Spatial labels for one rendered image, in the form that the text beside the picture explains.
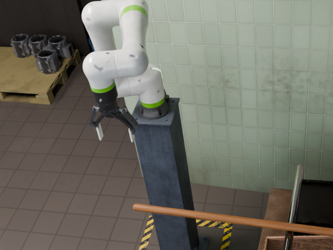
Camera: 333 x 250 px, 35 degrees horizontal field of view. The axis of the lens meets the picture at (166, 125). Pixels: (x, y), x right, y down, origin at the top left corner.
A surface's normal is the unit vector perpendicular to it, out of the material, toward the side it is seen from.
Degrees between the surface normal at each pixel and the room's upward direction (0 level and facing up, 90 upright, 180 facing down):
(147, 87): 89
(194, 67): 90
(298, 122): 90
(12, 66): 0
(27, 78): 0
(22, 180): 0
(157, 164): 90
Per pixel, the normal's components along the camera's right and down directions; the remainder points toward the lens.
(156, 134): -0.22, 0.64
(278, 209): -0.14, -0.76
